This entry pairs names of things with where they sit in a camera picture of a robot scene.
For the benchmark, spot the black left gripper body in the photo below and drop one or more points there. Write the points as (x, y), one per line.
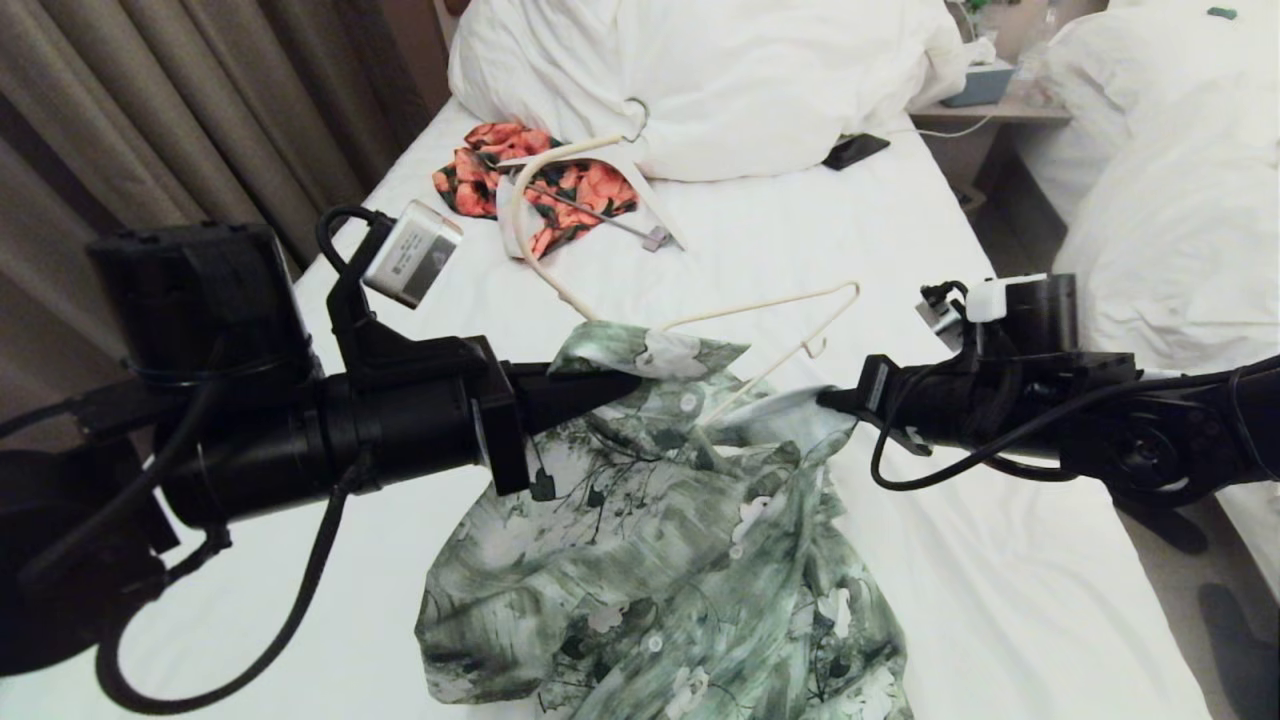
(420, 430)

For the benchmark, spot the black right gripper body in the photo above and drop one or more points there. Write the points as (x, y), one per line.
(930, 415)

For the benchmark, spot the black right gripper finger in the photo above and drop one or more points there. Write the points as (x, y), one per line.
(850, 407)
(845, 395)

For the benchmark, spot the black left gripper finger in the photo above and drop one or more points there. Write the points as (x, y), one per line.
(555, 412)
(570, 380)

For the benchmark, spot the green floral button shirt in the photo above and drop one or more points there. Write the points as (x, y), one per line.
(650, 560)

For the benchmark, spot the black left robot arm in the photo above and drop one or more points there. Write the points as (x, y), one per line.
(200, 300)

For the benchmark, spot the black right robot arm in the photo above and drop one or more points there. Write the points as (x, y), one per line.
(1150, 430)

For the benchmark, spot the white clip hanger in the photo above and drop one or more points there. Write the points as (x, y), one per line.
(600, 158)

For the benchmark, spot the orange floral garment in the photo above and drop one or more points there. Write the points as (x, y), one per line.
(590, 190)

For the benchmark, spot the black smartphone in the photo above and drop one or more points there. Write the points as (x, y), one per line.
(853, 152)

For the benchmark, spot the black slipper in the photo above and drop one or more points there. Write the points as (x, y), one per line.
(1165, 525)
(1240, 650)

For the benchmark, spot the wooden nightstand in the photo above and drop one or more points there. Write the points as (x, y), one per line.
(990, 115)

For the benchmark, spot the blue tissue box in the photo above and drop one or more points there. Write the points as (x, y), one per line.
(980, 88)

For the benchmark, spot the white crumpled duvet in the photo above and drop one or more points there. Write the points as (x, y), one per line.
(720, 80)

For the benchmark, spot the brown curtain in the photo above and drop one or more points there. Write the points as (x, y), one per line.
(150, 130)

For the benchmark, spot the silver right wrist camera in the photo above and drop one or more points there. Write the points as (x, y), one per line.
(940, 318)

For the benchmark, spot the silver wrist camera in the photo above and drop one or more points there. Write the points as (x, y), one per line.
(412, 255)
(940, 318)

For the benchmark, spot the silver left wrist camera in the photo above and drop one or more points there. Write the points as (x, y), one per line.
(412, 255)

